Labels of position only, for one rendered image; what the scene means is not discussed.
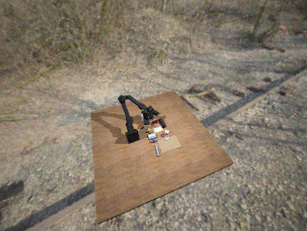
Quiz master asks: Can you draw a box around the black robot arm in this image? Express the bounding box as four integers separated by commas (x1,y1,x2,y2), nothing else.
118,95,154,133

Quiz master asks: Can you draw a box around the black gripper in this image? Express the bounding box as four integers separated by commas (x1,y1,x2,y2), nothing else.
143,115,149,125

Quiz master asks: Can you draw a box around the tan clipboard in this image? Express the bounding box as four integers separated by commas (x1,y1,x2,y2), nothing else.
157,135,182,153

